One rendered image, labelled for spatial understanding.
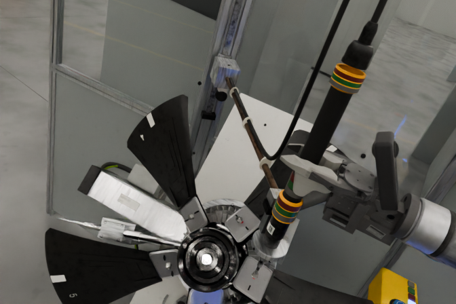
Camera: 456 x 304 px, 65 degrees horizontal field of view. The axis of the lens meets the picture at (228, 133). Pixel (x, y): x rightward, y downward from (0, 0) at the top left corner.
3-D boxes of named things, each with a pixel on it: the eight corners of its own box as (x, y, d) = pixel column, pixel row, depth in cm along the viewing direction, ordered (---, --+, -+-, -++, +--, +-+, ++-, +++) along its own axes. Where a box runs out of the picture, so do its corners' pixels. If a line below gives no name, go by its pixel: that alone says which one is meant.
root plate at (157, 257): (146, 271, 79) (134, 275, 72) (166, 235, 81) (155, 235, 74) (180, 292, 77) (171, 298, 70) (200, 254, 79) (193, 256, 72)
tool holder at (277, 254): (244, 224, 71) (259, 186, 66) (276, 225, 73) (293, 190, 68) (255, 261, 64) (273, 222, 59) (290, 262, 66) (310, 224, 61)
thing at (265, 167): (224, 80, 111) (225, 76, 110) (229, 81, 111) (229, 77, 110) (273, 200, 66) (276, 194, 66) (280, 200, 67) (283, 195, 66)
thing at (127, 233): (190, 252, 84) (58, 222, 90) (192, 243, 84) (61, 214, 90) (188, 253, 82) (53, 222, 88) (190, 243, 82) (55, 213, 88)
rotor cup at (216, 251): (174, 269, 81) (155, 276, 68) (203, 210, 83) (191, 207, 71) (230, 302, 77) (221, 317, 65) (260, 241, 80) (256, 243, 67)
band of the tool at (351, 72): (324, 79, 52) (331, 61, 51) (348, 84, 54) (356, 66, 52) (336, 92, 49) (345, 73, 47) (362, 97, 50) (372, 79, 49)
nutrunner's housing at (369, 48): (252, 246, 70) (353, 15, 48) (270, 247, 71) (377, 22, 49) (257, 263, 67) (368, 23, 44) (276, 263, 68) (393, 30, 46)
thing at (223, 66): (208, 76, 120) (214, 52, 116) (228, 79, 122) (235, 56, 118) (213, 89, 112) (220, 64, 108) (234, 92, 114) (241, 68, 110)
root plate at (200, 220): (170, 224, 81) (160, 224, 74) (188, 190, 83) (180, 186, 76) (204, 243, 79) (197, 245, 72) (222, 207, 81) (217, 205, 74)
